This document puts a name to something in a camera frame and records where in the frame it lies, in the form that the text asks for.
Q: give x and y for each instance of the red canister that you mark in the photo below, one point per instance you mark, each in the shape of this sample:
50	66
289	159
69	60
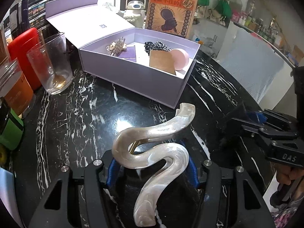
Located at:
21	45

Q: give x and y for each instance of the orange label plastic jar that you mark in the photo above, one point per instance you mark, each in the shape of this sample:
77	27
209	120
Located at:
16	92

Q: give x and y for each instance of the purple card box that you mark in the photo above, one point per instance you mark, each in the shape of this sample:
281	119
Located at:
129	53

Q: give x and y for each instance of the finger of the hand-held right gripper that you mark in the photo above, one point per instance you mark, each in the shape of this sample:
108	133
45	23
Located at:
254	131
260	118

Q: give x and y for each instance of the row of cosmetic bottles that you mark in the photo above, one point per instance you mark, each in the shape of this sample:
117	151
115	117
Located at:
261	26

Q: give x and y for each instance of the dark label clear jar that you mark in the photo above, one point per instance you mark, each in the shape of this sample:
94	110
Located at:
19	16

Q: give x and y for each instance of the clear glass tumbler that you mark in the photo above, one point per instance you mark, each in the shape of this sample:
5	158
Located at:
47	59

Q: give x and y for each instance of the green glass jar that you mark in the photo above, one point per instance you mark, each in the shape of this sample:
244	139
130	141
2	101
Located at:
11	130

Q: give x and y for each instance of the brown card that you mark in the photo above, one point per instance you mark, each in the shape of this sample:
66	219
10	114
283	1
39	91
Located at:
161	61

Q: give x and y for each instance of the black polka dot scrunchie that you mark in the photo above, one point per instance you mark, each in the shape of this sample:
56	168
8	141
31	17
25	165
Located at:
156	46

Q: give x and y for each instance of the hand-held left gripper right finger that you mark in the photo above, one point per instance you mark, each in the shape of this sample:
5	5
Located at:
193	173

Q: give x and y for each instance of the lavender gift box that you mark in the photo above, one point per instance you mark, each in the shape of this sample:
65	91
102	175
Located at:
147	87

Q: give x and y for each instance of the black display card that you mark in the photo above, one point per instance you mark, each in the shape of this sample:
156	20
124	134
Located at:
40	4

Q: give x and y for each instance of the person's right hand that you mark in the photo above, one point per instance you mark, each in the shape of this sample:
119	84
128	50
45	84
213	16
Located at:
286	177

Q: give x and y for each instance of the brown content clear jar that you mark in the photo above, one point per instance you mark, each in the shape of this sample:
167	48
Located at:
4	42

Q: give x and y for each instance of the brown printed paper bag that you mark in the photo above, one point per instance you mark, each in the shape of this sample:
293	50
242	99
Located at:
171	16

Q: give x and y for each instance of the pearl white hair claw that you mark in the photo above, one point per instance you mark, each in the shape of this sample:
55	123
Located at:
152	154

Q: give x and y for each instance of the white bear shaped bottle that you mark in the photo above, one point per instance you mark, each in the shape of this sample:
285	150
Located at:
134	16

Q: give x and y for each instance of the cardboard box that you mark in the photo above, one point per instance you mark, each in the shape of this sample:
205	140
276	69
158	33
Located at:
298	52

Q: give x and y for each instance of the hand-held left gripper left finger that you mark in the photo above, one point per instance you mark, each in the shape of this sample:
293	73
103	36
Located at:
111	173

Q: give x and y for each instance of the person's right forearm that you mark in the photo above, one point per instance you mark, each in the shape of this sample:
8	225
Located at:
292	215

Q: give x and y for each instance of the yellow green fruit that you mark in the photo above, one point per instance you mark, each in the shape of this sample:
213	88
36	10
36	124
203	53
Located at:
2	155

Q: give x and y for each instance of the light blue case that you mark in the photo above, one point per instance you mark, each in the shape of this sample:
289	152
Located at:
6	190

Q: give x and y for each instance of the clear hair claw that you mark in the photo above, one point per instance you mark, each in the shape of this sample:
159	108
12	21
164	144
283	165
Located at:
116	46

